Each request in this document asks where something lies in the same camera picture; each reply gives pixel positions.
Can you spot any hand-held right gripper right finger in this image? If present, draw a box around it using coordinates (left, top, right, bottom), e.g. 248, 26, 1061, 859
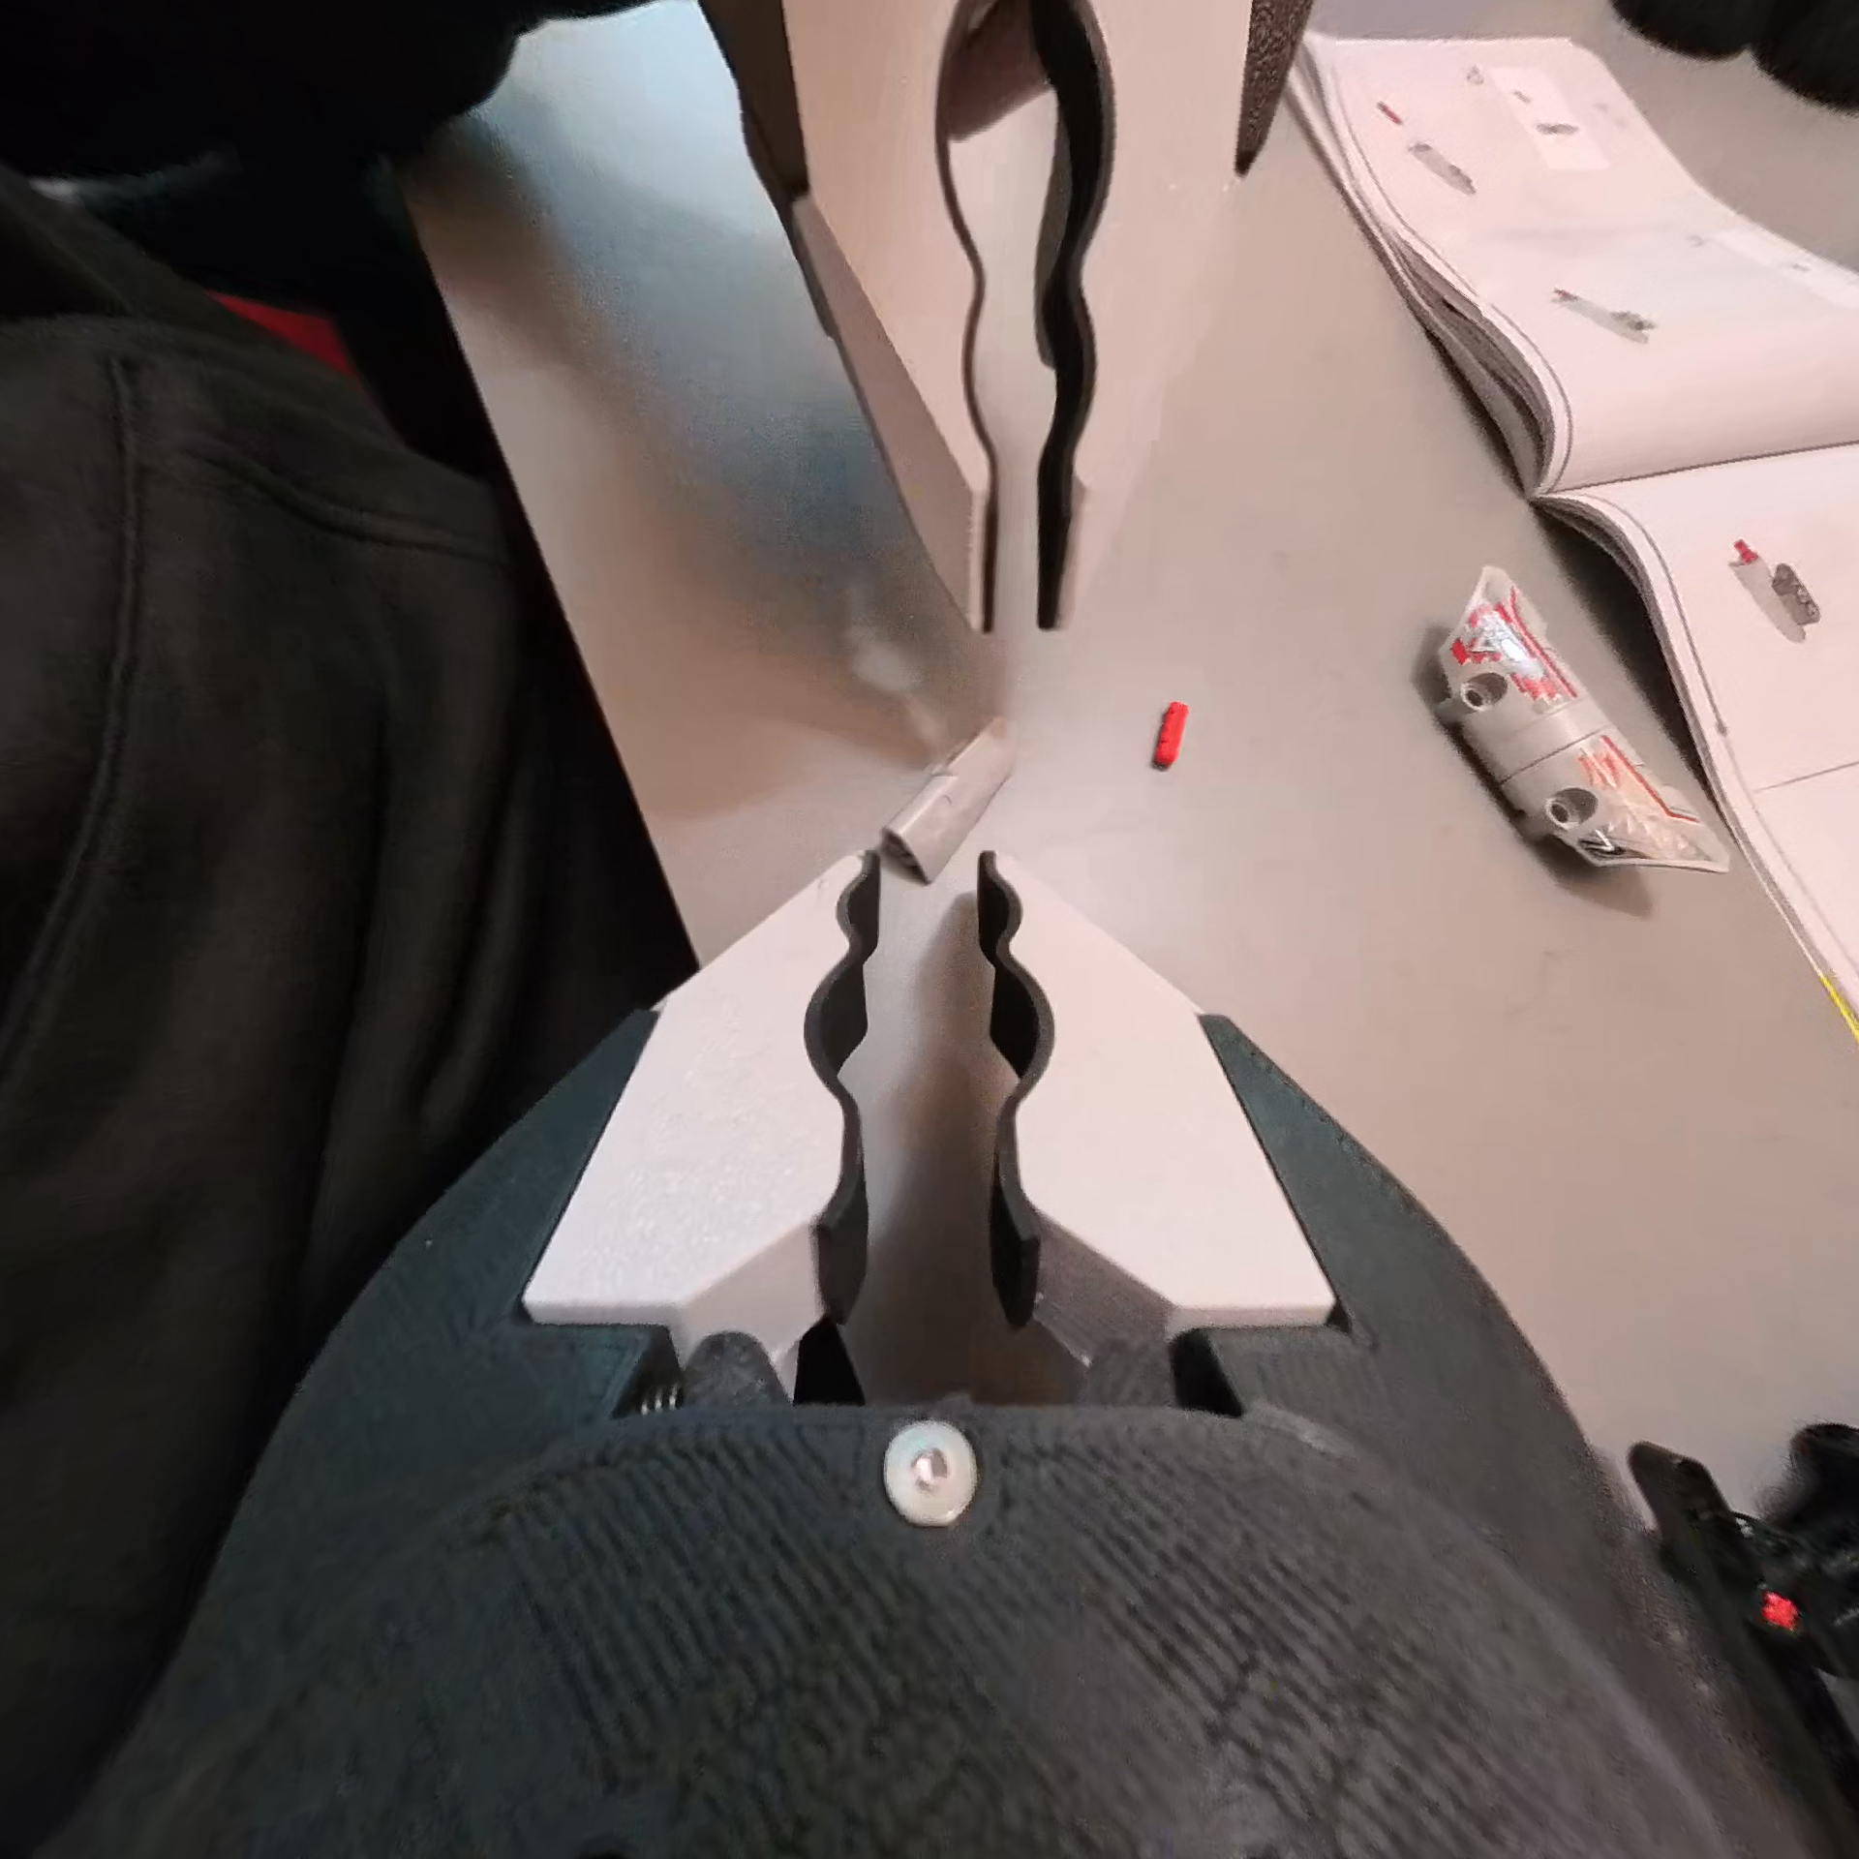
972, 848, 1342, 1399

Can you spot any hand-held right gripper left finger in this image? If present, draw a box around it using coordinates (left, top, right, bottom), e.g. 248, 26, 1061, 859
517, 848, 889, 1392

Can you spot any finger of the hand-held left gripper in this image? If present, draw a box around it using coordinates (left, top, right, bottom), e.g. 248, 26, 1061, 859
703, 0, 1007, 636
1031, 0, 1257, 633

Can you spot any small grey toy connector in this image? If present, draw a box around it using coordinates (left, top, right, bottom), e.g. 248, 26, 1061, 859
881, 724, 1013, 886

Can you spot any grey desk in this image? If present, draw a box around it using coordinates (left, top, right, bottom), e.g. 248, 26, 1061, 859
399, 0, 1859, 1599

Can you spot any open instruction booklet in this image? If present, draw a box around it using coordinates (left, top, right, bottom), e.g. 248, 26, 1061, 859
1284, 28, 1859, 1035

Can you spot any dark object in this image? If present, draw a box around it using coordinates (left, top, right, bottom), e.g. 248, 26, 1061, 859
1610, 0, 1859, 106

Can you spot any person's dark clothing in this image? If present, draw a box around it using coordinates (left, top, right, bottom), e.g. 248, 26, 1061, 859
0, 158, 703, 1859

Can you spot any grey printed toy piece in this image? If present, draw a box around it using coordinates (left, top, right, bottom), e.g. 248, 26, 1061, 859
1429, 563, 1733, 877

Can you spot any red object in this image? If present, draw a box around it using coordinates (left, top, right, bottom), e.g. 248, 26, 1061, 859
209, 286, 359, 383

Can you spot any black toy assembly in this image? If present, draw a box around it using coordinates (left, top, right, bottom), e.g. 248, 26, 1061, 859
1627, 1423, 1859, 1859

